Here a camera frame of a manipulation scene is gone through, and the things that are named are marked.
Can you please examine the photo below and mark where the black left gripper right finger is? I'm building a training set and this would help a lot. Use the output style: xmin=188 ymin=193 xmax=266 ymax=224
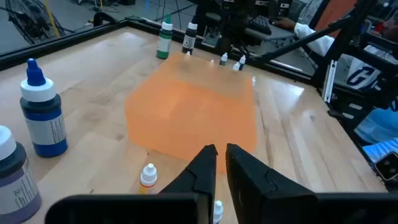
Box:
xmin=225 ymin=142 xmax=318 ymax=224

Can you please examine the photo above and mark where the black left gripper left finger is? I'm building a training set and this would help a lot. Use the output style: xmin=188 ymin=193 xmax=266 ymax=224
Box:
xmin=160 ymin=144 xmax=218 ymax=224

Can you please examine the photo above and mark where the small orange dropper bottle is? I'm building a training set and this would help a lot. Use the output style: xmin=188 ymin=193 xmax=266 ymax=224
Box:
xmin=138 ymin=163 xmax=158 ymax=195

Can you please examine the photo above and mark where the large black food coloring bottle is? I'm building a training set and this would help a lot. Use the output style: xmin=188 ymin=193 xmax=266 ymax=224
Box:
xmin=182 ymin=17 xmax=199 ymax=56

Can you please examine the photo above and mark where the large green food coloring bottle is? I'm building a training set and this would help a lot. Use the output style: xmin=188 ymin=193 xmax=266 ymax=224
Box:
xmin=155 ymin=12 xmax=174 ymax=60

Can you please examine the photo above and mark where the large purple food coloring bottle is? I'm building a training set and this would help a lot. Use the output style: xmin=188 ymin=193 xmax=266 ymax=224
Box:
xmin=0 ymin=124 xmax=43 ymax=224

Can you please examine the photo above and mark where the orange translucent plastic bin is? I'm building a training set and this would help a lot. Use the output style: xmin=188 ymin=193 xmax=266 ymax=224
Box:
xmin=125 ymin=52 xmax=258 ymax=175

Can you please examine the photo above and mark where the black smartphone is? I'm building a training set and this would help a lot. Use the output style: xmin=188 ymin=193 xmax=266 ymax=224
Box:
xmin=374 ymin=151 xmax=398 ymax=182

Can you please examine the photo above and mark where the grey office desk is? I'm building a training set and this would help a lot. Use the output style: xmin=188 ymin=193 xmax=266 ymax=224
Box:
xmin=201 ymin=12 xmax=301 ymax=52

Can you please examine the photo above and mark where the person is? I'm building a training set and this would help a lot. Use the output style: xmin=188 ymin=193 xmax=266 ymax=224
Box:
xmin=269 ymin=12 xmax=398 ymax=162

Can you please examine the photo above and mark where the black computer keyboard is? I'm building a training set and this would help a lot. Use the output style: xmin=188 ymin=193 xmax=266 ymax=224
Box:
xmin=247 ymin=15 xmax=274 ymax=36

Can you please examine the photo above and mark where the orange board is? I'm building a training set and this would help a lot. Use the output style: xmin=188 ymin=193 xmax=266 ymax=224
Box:
xmin=314 ymin=0 xmax=358 ymax=39

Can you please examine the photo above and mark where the black floor fan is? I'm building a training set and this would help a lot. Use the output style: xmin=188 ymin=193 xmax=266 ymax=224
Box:
xmin=4 ymin=0 xmax=68 ymax=45

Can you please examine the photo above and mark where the silver frame bracket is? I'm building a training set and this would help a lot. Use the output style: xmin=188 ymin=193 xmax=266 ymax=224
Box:
xmin=322 ymin=59 xmax=338 ymax=104

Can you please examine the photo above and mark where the black aluminium table frame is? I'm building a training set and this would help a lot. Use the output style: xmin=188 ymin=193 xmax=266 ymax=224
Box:
xmin=0 ymin=0 xmax=398 ymax=194

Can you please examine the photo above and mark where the yellow hanging cord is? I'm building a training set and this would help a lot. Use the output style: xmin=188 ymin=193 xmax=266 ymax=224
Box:
xmin=43 ymin=0 xmax=62 ymax=39

